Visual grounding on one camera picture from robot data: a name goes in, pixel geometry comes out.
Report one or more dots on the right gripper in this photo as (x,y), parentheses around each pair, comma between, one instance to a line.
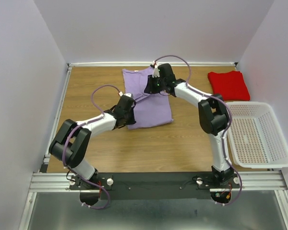
(149,87)

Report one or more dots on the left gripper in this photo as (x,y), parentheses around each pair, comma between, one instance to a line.
(133,120)

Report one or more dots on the purple t-shirt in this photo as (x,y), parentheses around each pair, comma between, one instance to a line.
(151,110)

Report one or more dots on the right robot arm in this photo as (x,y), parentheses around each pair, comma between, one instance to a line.
(214,118)

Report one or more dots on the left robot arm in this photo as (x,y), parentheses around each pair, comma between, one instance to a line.
(71,141)

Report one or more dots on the folded red t-shirt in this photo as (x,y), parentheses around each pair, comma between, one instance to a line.
(230,85)

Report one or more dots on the white plastic basket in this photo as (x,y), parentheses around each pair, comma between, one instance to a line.
(255,137)

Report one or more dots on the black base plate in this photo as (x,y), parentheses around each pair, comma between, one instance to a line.
(153,185)

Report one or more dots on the aluminium frame rail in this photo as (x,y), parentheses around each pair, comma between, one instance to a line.
(49,183)

